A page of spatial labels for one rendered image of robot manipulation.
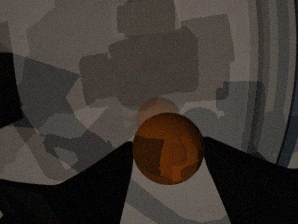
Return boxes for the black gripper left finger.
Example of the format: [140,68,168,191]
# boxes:
[0,141,134,224]

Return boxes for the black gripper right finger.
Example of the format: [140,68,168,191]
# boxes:
[202,137,298,224]

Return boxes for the low clear corner walls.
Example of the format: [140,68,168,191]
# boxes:
[247,0,297,164]

